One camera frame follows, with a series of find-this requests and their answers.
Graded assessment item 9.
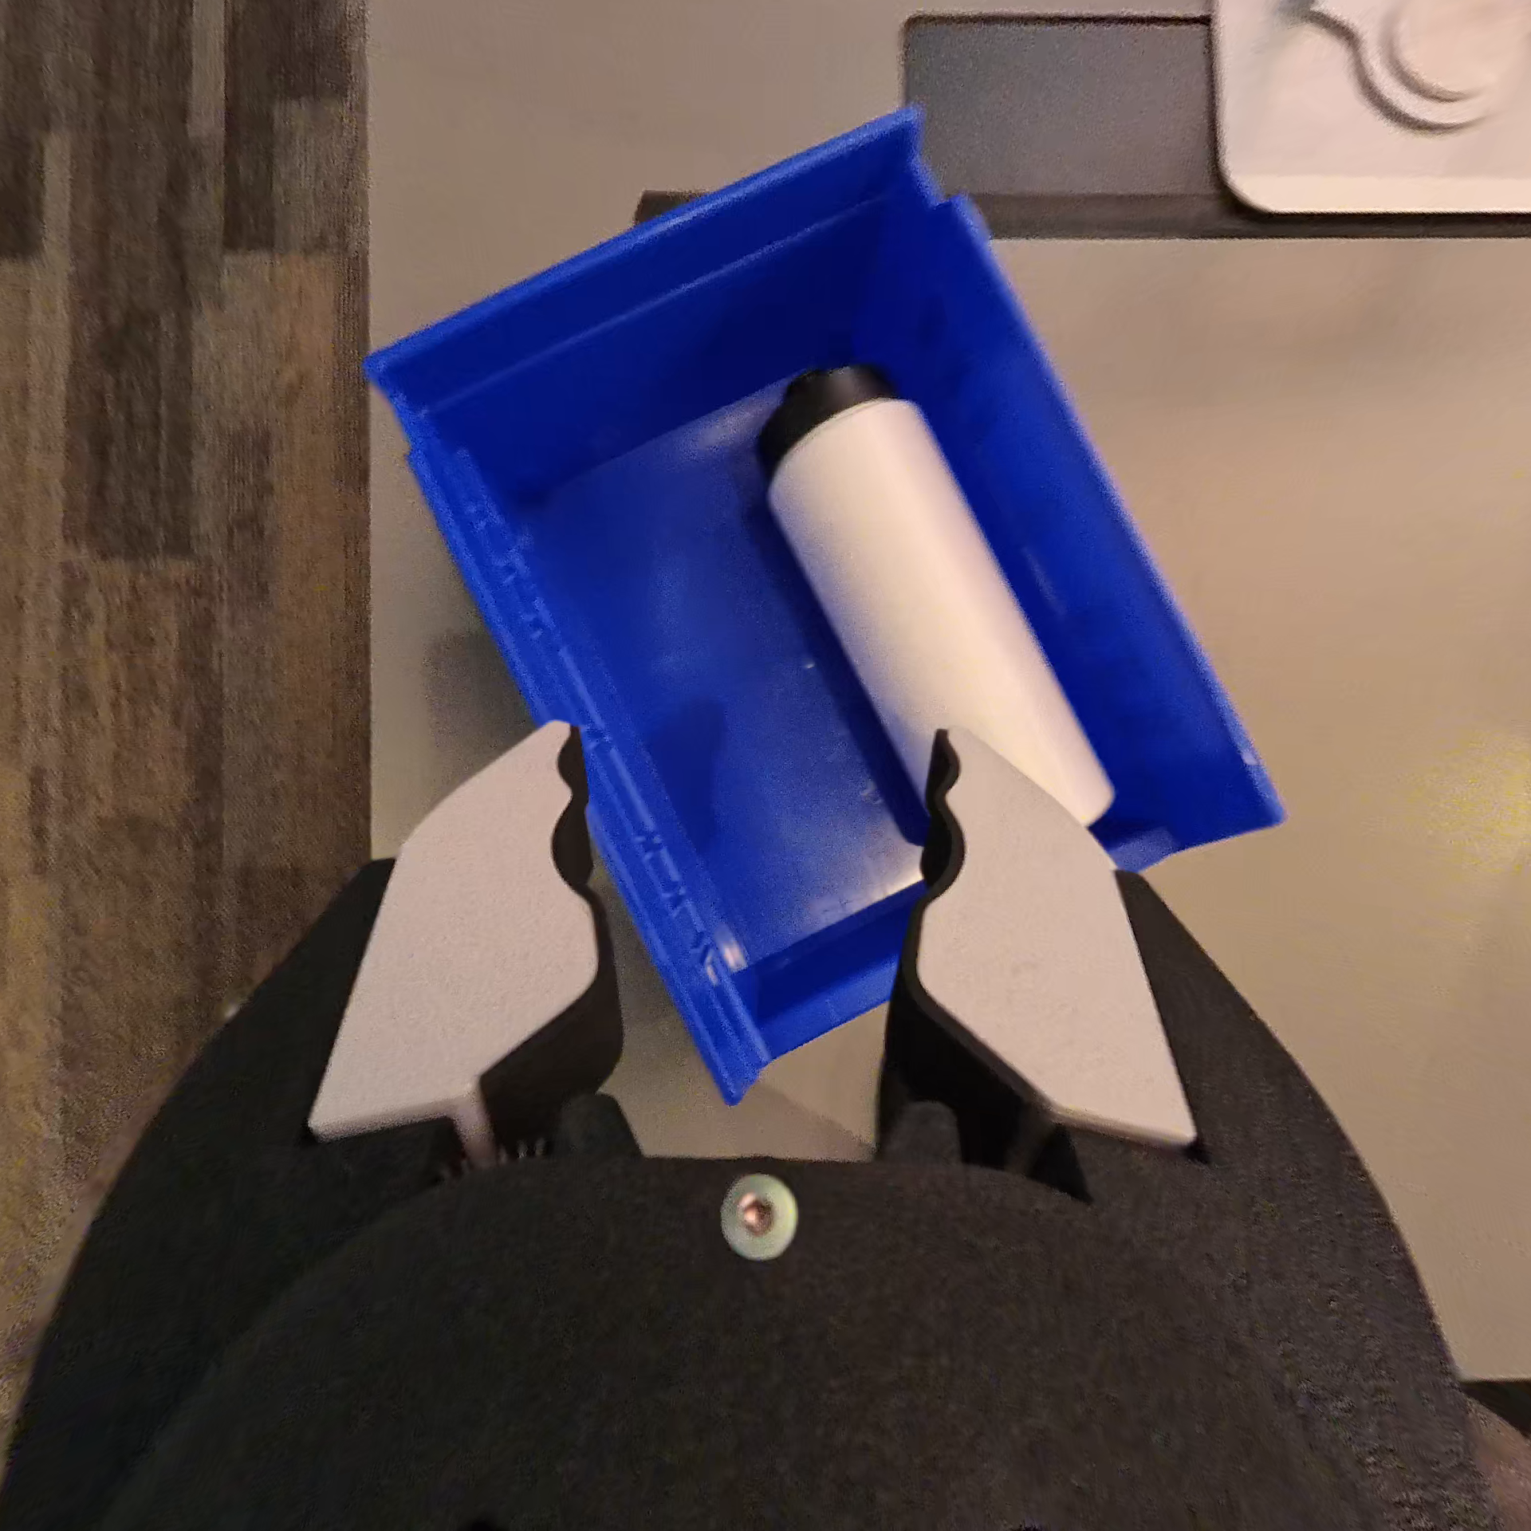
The white bottle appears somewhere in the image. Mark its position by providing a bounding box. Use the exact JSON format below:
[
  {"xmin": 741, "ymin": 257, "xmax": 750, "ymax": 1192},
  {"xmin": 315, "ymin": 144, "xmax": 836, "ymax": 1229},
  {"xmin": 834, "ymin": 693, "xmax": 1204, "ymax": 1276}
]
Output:
[{"xmin": 765, "ymin": 396, "xmax": 1117, "ymax": 828}]

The blue plastic bin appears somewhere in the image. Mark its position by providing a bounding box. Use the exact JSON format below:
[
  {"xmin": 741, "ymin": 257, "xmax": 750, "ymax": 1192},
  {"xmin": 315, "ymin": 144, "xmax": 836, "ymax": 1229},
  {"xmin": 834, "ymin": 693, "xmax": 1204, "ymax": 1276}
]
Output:
[{"xmin": 362, "ymin": 106, "xmax": 1286, "ymax": 1109}]

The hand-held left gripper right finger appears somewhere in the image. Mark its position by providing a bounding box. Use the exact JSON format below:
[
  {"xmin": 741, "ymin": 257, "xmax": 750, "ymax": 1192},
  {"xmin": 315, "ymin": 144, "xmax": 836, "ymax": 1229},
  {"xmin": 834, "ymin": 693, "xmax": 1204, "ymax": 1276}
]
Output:
[{"xmin": 876, "ymin": 728, "xmax": 1199, "ymax": 1169}]

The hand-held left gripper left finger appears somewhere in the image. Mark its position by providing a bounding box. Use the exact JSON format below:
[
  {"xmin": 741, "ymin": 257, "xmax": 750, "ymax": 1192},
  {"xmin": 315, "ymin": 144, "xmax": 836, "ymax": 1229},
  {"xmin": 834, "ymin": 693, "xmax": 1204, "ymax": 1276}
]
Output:
[{"xmin": 307, "ymin": 720, "xmax": 625, "ymax": 1169}]

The white sign stand base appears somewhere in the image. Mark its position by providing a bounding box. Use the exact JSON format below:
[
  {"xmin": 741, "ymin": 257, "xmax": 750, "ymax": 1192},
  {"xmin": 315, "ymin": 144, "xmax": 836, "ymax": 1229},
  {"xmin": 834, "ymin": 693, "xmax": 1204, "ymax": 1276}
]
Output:
[{"xmin": 1210, "ymin": 0, "xmax": 1531, "ymax": 217}]

